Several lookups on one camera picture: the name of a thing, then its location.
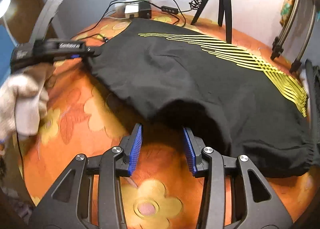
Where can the large silver tripod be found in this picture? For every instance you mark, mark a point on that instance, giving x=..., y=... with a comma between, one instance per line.
x=295, y=35

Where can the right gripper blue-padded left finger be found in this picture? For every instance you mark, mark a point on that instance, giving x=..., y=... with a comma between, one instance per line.
x=131, y=146

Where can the black shorts with yellow stripes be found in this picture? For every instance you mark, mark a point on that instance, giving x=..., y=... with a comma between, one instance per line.
x=236, y=102

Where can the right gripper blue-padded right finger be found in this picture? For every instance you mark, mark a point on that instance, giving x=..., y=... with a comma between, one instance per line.
x=193, y=147

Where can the white power strip with adapter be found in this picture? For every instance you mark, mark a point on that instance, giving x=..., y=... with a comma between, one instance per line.
x=134, y=9

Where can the stack of folded black pants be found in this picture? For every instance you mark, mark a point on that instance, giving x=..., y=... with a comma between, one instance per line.
x=312, y=78

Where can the colourful cloth hanging on tripod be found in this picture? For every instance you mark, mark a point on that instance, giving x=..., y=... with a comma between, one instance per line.
x=286, y=11

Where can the left hand in white glove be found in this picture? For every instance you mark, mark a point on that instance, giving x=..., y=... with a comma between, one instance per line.
x=24, y=100

